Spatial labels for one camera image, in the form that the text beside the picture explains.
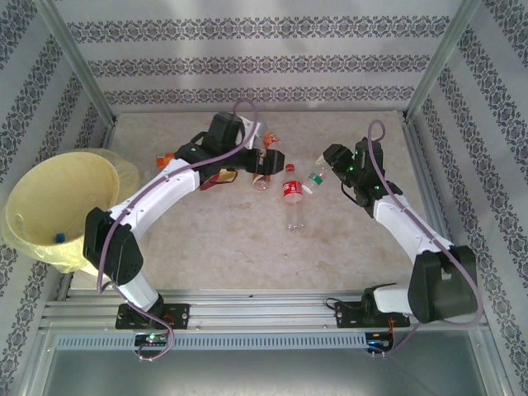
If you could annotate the right controller board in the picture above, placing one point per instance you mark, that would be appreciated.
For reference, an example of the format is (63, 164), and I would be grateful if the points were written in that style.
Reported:
(377, 341)

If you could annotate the aluminium right frame post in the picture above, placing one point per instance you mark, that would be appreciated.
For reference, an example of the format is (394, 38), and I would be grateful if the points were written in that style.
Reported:
(442, 53)

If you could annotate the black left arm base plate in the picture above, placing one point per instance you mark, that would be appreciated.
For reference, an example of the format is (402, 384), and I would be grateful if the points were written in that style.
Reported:
(177, 315)

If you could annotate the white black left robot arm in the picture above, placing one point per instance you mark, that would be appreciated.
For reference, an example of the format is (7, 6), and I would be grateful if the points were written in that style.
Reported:
(165, 189)

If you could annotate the red label cola bottle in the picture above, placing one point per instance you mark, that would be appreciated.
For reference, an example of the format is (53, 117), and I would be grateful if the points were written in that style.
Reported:
(292, 189)

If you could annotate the aluminium frame post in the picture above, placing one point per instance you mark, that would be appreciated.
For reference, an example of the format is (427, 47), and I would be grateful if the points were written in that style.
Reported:
(442, 53)
(76, 53)

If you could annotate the yellow waste bin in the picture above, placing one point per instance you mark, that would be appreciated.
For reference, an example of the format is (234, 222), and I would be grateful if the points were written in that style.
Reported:
(49, 194)

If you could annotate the controller board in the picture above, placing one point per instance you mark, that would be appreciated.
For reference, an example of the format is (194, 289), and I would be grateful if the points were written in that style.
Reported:
(377, 341)
(150, 339)

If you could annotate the aluminium mounting rail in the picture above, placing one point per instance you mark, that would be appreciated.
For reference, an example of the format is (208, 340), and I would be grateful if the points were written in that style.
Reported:
(255, 313)

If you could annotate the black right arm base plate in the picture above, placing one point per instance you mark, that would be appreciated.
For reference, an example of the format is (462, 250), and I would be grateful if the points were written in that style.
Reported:
(348, 317)

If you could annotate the red gold label bottle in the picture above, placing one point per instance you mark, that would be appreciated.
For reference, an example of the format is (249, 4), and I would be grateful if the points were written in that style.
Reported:
(226, 176)

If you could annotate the orange white label bottle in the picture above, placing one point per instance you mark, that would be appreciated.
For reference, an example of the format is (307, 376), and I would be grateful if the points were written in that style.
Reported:
(161, 160)

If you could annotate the aluminium left frame post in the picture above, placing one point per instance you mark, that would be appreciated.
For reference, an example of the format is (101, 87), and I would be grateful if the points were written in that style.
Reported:
(76, 53)

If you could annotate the grey metal base panel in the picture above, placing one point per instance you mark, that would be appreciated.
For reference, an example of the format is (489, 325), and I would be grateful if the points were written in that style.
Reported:
(264, 375)

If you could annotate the brown label bottle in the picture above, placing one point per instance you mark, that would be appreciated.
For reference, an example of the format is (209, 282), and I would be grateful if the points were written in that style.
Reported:
(261, 161)

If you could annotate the left controller board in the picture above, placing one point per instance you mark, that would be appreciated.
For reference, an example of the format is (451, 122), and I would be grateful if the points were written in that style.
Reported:
(150, 339)

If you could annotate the orange label bottle orange cap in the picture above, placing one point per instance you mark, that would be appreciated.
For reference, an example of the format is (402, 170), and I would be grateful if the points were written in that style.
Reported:
(271, 140)

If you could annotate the aluminium right side rail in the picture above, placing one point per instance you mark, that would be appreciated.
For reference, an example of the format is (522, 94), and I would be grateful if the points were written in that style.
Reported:
(427, 173)

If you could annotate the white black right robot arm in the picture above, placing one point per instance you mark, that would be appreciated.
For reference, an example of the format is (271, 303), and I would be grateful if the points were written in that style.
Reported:
(412, 231)

